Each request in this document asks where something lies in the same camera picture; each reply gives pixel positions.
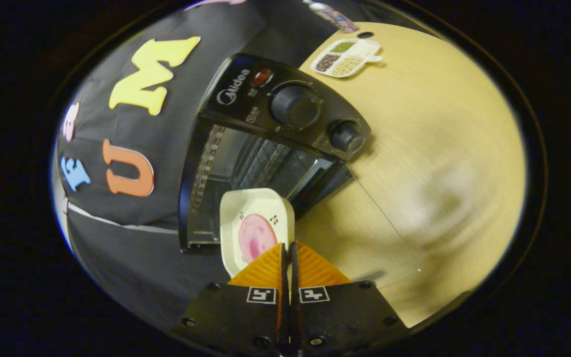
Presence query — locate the metal oven rack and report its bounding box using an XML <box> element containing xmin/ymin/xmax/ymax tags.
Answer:
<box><xmin>231</xmin><ymin>134</ymin><xmax>326</xmax><ymax>199</ymax></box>

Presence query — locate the cream square plate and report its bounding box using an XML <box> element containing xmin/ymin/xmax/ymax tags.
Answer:
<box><xmin>220</xmin><ymin>188</ymin><xmax>296</xmax><ymax>278</ymax></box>

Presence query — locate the black electric oven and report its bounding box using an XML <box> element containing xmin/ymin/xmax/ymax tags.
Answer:
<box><xmin>179</xmin><ymin>54</ymin><xmax>371</xmax><ymax>253</ymax></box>

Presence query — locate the silver printed bottle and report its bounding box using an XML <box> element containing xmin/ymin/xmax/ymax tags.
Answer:
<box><xmin>305</xmin><ymin>1</ymin><xmax>360</xmax><ymax>33</ymax></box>

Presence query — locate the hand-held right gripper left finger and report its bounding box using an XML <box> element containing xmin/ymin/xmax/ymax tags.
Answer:
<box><xmin>176</xmin><ymin>242</ymin><xmax>286</xmax><ymax>350</ymax></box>

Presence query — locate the pink ham slice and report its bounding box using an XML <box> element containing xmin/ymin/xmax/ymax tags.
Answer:
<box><xmin>238</xmin><ymin>214</ymin><xmax>279</xmax><ymax>264</ymax></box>

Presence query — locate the white divided tray with beans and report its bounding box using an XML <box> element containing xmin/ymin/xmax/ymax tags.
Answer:
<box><xmin>310</xmin><ymin>39</ymin><xmax>383</xmax><ymax>78</ymax></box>

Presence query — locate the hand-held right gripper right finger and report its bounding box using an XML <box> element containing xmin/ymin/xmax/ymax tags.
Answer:
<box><xmin>289</xmin><ymin>241</ymin><xmax>410</xmax><ymax>351</ymax></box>

